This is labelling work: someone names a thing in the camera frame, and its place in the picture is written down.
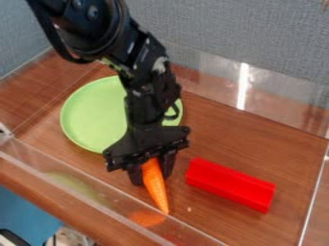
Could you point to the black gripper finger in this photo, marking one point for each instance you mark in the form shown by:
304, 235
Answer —
135, 175
167, 163

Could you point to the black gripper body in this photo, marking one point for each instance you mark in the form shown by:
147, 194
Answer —
148, 138

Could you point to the orange toy carrot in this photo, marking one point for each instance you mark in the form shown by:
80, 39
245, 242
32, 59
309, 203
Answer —
154, 183

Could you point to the red rectangular block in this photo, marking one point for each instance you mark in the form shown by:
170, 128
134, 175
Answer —
230, 184

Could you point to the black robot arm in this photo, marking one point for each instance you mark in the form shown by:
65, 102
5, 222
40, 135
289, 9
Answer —
94, 30

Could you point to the green round plate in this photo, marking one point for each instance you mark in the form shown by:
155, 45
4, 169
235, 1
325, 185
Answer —
92, 115

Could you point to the clear acrylic enclosure wall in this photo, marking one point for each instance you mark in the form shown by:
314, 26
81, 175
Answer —
255, 121

